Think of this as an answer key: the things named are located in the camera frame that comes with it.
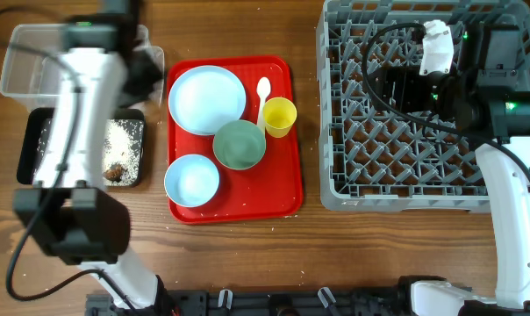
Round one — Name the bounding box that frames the green bowl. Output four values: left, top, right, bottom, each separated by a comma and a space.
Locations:
212, 119, 267, 170

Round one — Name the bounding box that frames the white plastic spoon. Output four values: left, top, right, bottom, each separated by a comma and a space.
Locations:
256, 77, 271, 133

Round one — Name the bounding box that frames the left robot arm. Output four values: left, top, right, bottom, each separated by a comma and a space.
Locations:
13, 1, 173, 315

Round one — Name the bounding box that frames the large light blue plate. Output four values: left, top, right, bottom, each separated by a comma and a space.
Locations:
168, 65, 247, 136

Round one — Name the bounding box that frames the brown food scrap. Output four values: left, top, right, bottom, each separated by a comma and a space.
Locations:
103, 163, 127, 183

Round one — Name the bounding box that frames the yellow plastic cup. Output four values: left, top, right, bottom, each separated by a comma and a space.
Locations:
262, 97, 297, 138

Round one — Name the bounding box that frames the black plastic tray bin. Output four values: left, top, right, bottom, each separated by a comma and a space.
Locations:
17, 108, 146, 185

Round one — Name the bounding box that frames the clear plastic bin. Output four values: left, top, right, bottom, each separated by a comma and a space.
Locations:
0, 22, 164, 124

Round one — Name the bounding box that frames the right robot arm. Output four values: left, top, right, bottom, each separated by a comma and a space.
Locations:
363, 20, 530, 315

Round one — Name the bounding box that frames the small light blue bowl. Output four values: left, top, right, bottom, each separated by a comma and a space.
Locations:
164, 154, 220, 208

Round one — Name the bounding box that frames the white rice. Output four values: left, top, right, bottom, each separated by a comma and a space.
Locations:
36, 118, 144, 185

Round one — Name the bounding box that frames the grey dishwasher rack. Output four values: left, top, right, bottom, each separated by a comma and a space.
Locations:
316, 0, 530, 213

